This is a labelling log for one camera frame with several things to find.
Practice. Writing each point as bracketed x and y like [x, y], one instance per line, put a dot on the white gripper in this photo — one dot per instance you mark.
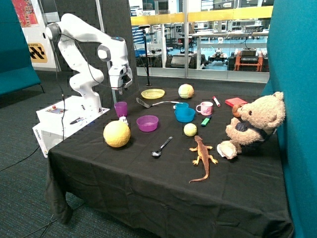
[120, 77]

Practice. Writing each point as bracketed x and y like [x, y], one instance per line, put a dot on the purple plastic cup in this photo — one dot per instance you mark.
[121, 109]

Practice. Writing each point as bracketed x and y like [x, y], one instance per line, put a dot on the blue plastic cup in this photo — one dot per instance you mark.
[180, 106]

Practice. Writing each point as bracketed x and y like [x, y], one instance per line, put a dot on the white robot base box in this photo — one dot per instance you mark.
[61, 120]

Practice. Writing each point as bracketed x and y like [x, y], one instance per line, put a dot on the metal spatula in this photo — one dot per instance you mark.
[144, 104]

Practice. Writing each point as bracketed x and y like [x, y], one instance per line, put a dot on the small white bottle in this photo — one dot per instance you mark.
[124, 120]

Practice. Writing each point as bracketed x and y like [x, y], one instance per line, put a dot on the yellow plastic plate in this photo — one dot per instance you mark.
[153, 93]

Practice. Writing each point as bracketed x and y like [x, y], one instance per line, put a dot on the purple plastic bowl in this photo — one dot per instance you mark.
[147, 123]

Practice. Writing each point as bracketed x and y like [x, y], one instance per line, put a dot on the large yellow ball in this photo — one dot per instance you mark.
[116, 134]

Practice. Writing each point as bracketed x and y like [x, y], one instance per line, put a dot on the pastel multicolour ball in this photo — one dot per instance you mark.
[186, 91]

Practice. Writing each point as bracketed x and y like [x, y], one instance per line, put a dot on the blue plastic bowl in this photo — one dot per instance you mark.
[184, 115]

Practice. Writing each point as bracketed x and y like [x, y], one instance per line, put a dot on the metal spoon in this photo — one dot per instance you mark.
[156, 154]

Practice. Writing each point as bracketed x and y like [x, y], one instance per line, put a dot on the small yellow ball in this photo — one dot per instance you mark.
[190, 129]

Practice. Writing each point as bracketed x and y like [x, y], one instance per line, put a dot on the pink printed mug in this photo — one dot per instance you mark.
[205, 108]

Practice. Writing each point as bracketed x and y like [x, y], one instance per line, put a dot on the black tablecloth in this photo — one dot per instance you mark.
[241, 198]

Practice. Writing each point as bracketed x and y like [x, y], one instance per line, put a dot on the green highlighter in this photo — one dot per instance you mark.
[206, 120]

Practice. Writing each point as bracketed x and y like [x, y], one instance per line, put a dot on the red white marker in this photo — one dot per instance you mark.
[216, 101]

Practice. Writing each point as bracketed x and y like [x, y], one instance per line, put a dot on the orange toy lizard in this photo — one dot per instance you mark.
[204, 156]

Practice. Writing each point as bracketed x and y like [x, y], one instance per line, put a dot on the teal sofa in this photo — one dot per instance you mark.
[16, 70]

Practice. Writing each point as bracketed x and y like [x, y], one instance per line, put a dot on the red box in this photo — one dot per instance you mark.
[235, 101]

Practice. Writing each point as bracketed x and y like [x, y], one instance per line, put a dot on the beige teddy bear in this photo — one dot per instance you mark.
[253, 124]

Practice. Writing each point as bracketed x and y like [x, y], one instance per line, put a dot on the black camera stand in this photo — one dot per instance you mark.
[143, 29]

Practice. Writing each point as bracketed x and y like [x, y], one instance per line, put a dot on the teal partition wall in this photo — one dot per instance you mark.
[292, 57]

